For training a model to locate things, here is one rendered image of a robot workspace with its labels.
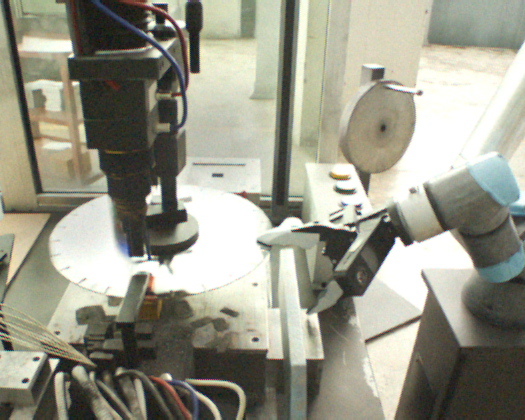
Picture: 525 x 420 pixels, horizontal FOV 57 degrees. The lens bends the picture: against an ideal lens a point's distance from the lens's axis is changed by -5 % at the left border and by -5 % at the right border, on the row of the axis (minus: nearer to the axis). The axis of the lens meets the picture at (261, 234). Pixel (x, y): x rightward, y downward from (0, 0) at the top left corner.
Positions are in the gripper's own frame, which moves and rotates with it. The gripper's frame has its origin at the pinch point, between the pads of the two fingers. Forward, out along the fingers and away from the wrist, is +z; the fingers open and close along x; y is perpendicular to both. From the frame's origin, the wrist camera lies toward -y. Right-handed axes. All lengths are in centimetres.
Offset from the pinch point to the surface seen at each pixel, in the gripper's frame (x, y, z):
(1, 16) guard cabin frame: 62, 37, 36
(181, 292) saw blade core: 11.1, -13.7, 5.6
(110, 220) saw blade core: 20.1, 1.9, 19.0
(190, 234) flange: 13.2, -1.3, 7.0
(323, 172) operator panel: -1.6, 41.1, -4.2
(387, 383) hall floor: -93, 71, 20
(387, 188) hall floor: -98, 243, 12
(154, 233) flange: 16.1, -2.4, 11.0
